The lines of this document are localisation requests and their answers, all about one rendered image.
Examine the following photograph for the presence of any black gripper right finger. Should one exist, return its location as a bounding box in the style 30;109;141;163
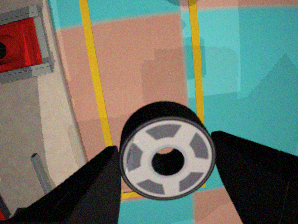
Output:
212;131;298;224

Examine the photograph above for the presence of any black and grey wheel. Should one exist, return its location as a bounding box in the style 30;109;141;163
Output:
117;101;217;201

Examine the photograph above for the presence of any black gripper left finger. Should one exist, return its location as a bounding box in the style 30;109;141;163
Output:
0;145;122;224

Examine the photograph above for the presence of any yellow rectangular outline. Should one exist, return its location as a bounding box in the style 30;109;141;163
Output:
78;0;205;198

